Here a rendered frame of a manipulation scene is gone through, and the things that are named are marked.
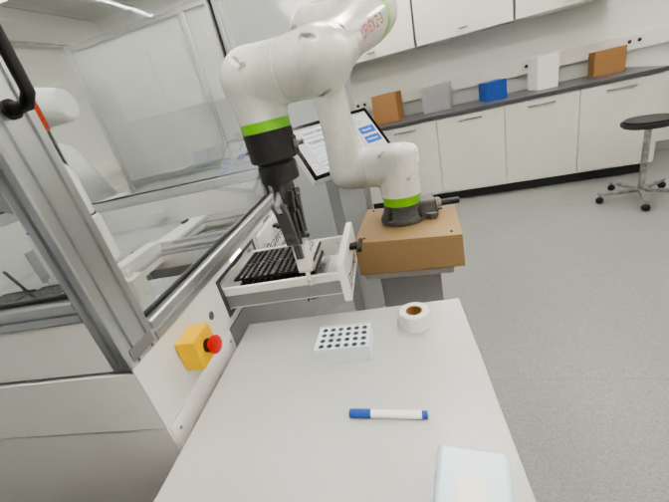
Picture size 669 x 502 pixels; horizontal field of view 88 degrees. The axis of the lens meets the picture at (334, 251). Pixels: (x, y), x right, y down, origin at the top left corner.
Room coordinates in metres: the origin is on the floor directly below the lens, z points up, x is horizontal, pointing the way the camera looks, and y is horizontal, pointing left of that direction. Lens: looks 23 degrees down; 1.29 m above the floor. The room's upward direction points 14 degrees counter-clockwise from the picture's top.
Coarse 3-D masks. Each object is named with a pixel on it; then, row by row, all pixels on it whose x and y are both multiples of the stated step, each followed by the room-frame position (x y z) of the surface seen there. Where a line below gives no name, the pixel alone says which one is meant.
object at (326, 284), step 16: (320, 240) 1.03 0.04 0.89; (336, 240) 1.02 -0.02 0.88; (336, 256) 1.00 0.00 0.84; (320, 272) 0.92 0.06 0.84; (336, 272) 0.78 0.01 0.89; (224, 288) 0.85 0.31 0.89; (240, 288) 0.83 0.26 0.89; (256, 288) 0.82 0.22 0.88; (272, 288) 0.81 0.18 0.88; (288, 288) 0.80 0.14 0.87; (304, 288) 0.79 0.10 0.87; (320, 288) 0.78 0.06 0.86; (336, 288) 0.77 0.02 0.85; (240, 304) 0.83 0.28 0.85; (256, 304) 0.82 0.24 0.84
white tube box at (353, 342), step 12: (348, 324) 0.69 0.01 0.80; (360, 324) 0.68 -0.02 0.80; (324, 336) 0.68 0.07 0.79; (336, 336) 0.66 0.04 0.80; (348, 336) 0.65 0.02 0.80; (360, 336) 0.64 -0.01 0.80; (372, 336) 0.66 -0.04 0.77; (324, 348) 0.63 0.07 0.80; (336, 348) 0.61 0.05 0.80; (348, 348) 0.61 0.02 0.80; (360, 348) 0.60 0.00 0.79; (324, 360) 0.62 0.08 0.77; (336, 360) 0.62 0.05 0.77; (348, 360) 0.61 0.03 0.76; (360, 360) 0.60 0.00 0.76
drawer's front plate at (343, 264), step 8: (344, 232) 0.95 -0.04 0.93; (352, 232) 1.01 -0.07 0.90; (344, 240) 0.89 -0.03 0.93; (352, 240) 0.98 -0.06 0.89; (344, 248) 0.83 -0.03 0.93; (344, 256) 0.79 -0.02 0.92; (352, 256) 0.91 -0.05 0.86; (336, 264) 0.76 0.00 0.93; (344, 264) 0.77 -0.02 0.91; (352, 264) 0.88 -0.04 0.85; (344, 272) 0.75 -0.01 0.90; (352, 272) 0.85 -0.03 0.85; (344, 280) 0.75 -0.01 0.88; (352, 280) 0.83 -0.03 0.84; (344, 288) 0.75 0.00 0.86; (352, 288) 0.80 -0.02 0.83; (344, 296) 0.75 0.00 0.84
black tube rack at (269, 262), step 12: (264, 252) 1.02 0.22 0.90; (276, 252) 1.00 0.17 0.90; (288, 252) 0.98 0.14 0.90; (252, 264) 0.95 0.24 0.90; (264, 264) 0.93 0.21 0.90; (276, 264) 0.91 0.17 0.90; (288, 264) 0.89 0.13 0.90; (240, 276) 0.90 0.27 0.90; (252, 276) 0.87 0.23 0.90; (264, 276) 0.86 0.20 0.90; (276, 276) 0.89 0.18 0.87; (288, 276) 0.87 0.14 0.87; (300, 276) 0.86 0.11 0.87
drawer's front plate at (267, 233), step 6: (270, 222) 1.25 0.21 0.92; (264, 228) 1.18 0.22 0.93; (270, 228) 1.23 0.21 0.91; (276, 228) 1.29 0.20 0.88; (258, 234) 1.13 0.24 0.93; (264, 234) 1.16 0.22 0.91; (270, 234) 1.21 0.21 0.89; (276, 234) 1.27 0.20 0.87; (282, 234) 1.33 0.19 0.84; (258, 240) 1.13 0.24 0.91; (264, 240) 1.15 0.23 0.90; (270, 240) 1.20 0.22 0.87; (282, 240) 1.31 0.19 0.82; (264, 246) 1.13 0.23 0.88
